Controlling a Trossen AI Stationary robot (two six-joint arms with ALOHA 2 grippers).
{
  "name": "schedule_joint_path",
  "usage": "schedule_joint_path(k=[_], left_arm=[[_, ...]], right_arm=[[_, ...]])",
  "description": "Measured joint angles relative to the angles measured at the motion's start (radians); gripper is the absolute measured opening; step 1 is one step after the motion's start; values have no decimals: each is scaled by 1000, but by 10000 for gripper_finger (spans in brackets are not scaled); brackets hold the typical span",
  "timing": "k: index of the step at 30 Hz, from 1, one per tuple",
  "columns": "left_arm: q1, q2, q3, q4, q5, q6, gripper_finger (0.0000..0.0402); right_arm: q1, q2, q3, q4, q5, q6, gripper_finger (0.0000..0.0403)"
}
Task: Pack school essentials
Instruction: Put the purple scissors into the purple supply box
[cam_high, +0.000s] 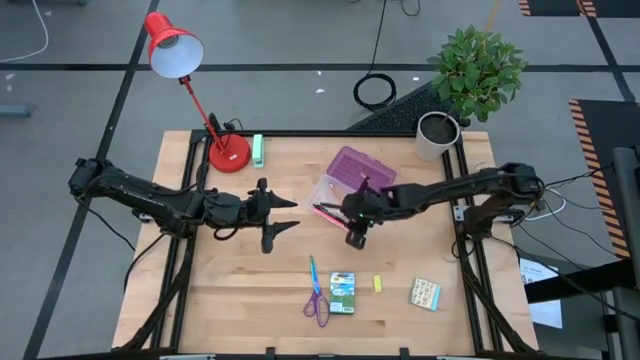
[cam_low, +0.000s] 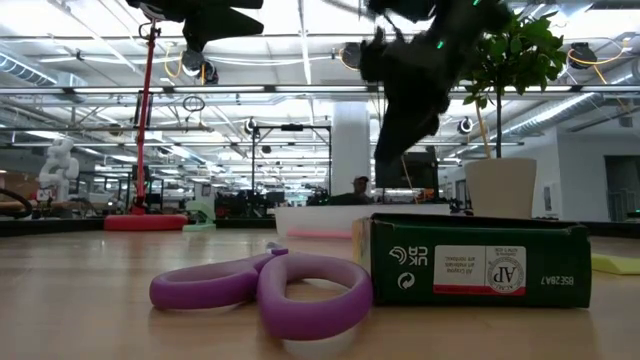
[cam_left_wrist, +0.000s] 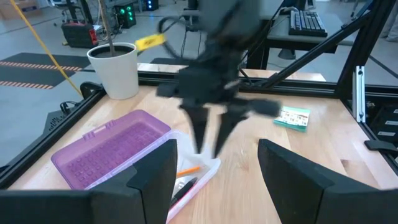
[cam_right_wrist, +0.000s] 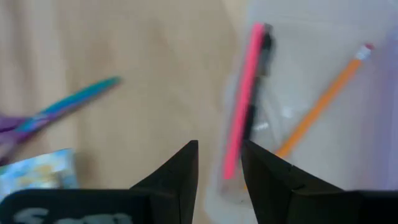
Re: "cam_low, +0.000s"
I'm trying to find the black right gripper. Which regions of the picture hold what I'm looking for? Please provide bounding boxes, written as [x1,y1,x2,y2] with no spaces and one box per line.
[359,19,501,162]

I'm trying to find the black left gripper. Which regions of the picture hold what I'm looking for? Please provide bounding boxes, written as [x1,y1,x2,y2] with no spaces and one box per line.
[124,0,265,54]

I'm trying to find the green crayon box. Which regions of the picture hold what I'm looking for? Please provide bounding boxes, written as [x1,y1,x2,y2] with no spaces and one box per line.
[352,213,593,309]

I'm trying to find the clear pencil case purple lid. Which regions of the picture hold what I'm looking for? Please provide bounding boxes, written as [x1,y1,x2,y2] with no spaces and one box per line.
[273,203,451,240]

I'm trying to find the purple handled scissors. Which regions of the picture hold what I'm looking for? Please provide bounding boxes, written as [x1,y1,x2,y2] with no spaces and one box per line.
[148,242,375,343]

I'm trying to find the small yellow sticky pad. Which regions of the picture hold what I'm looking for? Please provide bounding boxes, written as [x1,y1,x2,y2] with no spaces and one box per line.
[591,253,640,276]

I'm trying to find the black monitor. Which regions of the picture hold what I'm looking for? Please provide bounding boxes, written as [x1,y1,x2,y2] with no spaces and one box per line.
[374,151,440,201]

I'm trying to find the white pillar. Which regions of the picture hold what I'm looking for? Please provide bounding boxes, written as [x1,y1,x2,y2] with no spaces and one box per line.
[330,102,372,196]

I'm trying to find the person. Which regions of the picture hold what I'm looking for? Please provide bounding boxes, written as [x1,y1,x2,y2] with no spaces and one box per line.
[329,175,374,206]

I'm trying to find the green plant in white pot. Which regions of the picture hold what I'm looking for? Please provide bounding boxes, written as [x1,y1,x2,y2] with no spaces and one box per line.
[449,9,569,221]

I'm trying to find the mint green stapler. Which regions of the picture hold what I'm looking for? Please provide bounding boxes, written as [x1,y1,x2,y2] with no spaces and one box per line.
[182,199,217,232]

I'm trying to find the red desk lamp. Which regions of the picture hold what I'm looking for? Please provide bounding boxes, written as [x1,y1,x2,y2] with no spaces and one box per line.
[103,2,189,232]

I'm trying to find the black ceiling cable reel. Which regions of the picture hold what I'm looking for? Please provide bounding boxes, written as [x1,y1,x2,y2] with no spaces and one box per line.
[341,42,364,70]
[569,42,599,70]
[180,47,220,85]

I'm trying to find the black metal rig frame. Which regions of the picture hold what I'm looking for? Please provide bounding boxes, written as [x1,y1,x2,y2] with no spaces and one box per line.
[251,123,333,204]

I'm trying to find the black aluminium table frame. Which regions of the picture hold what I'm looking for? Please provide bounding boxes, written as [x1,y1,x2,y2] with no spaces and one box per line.
[0,217,640,239]

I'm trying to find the black hose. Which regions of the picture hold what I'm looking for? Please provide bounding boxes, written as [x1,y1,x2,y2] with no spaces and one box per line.
[0,188,32,220]

